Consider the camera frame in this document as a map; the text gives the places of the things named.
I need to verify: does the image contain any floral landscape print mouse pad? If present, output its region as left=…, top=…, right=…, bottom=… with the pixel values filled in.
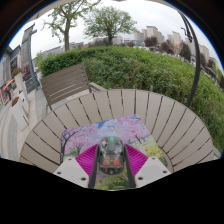
left=59, top=114, right=169, bottom=191

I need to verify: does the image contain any grey slatted outdoor chair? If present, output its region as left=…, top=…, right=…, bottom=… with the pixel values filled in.
left=39, top=63, right=108, bottom=111

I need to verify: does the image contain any large white flower planter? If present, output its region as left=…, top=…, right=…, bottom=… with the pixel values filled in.
left=10, top=96, right=30, bottom=131

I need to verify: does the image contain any small white flower planter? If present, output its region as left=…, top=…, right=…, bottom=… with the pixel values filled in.
left=12, top=67, right=28, bottom=94

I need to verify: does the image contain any tall grey sign pillar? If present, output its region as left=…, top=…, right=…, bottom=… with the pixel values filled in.
left=20, top=23, right=39, bottom=94

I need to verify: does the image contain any transparent computer mouse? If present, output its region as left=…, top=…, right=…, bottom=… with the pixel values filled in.
left=98, top=135, right=126, bottom=176

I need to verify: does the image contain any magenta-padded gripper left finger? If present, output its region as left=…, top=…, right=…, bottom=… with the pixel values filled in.
left=52, top=143, right=102, bottom=190

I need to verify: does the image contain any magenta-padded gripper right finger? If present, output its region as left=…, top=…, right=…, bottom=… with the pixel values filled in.
left=122, top=143, right=173, bottom=190

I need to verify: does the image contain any thin sparse-leaved tree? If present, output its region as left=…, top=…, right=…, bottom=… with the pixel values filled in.
left=43, top=0, right=101, bottom=52

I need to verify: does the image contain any group of apartment buildings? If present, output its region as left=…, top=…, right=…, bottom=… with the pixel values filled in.
left=133, top=25, right=221, bottom=68

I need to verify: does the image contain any round leafy tree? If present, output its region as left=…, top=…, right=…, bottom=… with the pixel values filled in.
left=83, top=5, right=138, bottom=46

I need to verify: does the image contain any dark curved parasol pole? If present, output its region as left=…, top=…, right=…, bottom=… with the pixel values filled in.
left=178, top=11, right=202, bottom=108

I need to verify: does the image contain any green hedge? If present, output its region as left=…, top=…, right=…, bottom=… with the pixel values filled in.
left=37, top=45, right=224, bottom=153

